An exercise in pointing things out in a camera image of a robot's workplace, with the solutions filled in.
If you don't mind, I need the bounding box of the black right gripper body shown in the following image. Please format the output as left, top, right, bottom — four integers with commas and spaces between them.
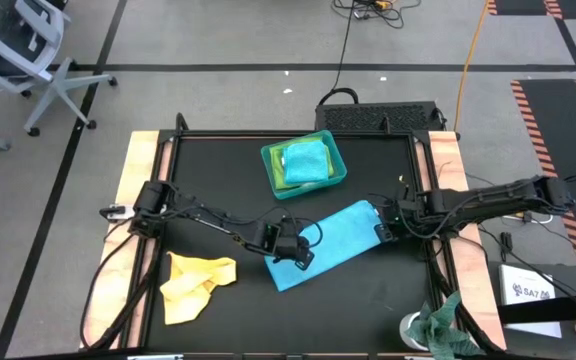
381, 196, 435, 240

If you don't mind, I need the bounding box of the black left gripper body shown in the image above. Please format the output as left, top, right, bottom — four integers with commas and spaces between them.
264, 216, 312, 265

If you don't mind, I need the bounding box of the light blue microfiber towel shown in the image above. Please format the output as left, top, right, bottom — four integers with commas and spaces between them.
263, 199, 386, 293

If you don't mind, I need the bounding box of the green microfiber towel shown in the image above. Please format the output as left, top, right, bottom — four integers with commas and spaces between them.
268, 139, 336, 192

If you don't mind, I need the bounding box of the yellow microfiber towel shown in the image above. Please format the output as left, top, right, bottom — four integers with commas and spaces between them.
159, 251, 238, 326

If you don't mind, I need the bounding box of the teal plastic bin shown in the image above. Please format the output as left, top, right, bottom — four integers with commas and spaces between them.
260, 129, 349, 202

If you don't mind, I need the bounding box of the wooden table side board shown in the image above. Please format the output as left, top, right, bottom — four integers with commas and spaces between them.
426, 130, 509, 352
79, 130, 162, 350

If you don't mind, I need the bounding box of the white plant pot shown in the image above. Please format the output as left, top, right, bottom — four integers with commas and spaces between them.
398, 310, 432, 352

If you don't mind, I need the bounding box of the black perforated computer case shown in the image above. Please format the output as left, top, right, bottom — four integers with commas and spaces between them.
314, 100, 445, 134

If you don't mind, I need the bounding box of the green artificial plant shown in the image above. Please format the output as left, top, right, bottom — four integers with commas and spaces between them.
406, 290, 487, 360

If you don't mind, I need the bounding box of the white printed paper sign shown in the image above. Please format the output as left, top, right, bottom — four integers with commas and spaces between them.
498, 263, 564, 340

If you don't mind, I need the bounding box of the black striped floor mat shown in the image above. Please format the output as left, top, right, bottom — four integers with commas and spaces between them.
486, 0, 576, 21
510, 78, 576, 294

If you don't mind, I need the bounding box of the grey office chair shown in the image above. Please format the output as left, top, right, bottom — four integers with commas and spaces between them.
0, 0, 119, 138

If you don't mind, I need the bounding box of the white cable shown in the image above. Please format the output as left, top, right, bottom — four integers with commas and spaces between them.
516, 211, 555, 226

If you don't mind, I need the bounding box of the yellow extension cable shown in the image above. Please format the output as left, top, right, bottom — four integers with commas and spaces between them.
453, 0, 492, 133

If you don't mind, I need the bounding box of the thin black cable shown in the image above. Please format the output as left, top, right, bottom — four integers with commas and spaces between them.
317, 0, 360, 107

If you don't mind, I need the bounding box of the tangled black cable bundle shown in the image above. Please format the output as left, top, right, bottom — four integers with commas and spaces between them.
331, 0, 423, 30

